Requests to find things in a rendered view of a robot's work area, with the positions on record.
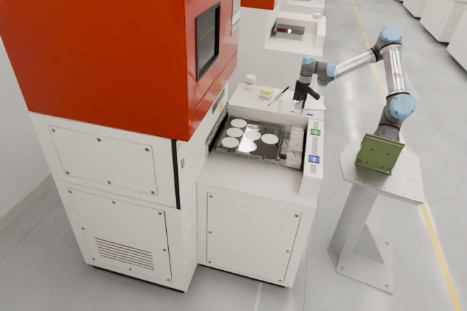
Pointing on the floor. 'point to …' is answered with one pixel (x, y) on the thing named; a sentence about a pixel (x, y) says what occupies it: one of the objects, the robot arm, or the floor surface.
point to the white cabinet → (251, 234)
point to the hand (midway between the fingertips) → (302, 111)
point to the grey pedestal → (361, 244)
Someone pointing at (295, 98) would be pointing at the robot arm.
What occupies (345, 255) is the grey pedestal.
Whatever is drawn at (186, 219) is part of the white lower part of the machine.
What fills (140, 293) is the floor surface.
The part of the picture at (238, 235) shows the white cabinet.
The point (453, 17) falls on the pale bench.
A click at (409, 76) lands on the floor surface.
